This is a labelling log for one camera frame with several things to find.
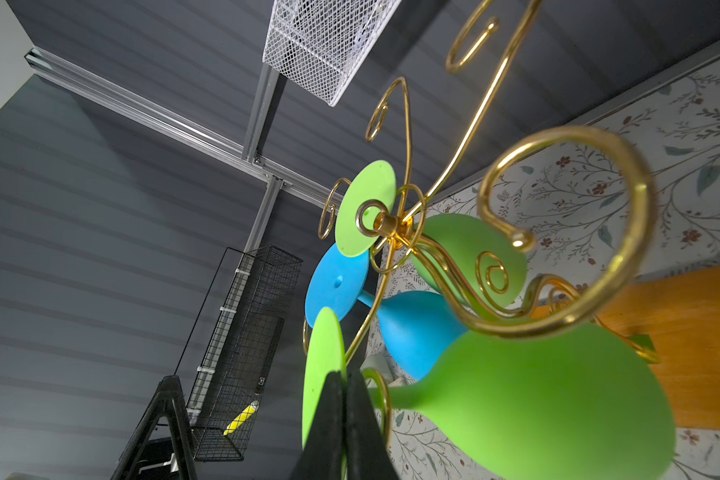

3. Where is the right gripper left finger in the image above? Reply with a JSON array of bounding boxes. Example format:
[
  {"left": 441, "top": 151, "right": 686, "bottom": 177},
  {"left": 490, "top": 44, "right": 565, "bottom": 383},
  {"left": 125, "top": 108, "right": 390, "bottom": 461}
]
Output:
[{"left": 289, "top": 372, "right": 345, "bottom": 480}]

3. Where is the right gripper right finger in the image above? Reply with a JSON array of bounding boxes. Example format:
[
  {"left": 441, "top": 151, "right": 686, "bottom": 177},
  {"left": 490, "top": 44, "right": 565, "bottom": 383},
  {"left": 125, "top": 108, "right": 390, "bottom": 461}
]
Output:
[{"left": 344, "top": 369, "right": 398, "bottom": 479}]

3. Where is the floral table mat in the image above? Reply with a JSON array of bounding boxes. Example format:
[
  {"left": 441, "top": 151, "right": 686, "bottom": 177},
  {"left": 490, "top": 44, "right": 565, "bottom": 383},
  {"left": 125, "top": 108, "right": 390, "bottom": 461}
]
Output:
[{"left": 365, "top": 44, "right": 720, "bottom": 480}]

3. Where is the black wire basket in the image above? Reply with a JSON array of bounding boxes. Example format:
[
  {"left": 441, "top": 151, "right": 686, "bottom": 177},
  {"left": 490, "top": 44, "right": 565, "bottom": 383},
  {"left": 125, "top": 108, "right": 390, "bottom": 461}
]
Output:
[{"left": 186, "top": 245, "right": 302, "bottom": 462}]

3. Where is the blue wine glass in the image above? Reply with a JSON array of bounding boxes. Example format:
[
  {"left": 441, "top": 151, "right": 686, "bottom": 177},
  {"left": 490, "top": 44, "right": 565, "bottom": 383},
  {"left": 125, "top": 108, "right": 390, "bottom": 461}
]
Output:
[{"left": 305, "top": 245, "right": 467, "bottom": 380}]

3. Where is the gold wire glass rack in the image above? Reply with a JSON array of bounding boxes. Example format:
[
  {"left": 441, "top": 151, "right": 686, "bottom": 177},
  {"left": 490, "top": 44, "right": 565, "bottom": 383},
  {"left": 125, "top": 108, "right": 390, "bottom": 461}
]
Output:
[{"left": 302, "top": 0, "right": 720, "bottom": 448}]

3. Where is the white wire mesh basket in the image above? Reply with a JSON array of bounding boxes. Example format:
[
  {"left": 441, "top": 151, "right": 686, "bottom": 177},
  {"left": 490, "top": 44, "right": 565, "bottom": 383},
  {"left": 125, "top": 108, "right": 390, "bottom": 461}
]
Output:
[{"left": 262, "top": 0, "right": 400, "bottom": 107}]

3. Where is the green wine glass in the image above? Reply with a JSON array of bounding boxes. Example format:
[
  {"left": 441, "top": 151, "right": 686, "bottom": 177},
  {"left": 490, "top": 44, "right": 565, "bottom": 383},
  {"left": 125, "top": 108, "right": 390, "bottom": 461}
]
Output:
[
  {"left": 334, "top": 160, "right": 528, "bottom": 307},
  {"left": 304, "top": 308, "right": 675, "bottom": 479}
]

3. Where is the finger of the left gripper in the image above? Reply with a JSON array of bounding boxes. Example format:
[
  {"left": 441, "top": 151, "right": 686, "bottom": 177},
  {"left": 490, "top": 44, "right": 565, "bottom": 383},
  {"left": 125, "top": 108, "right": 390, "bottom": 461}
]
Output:
[{"left": 111, "top": 375, "right": 197, "bottom": 479}]

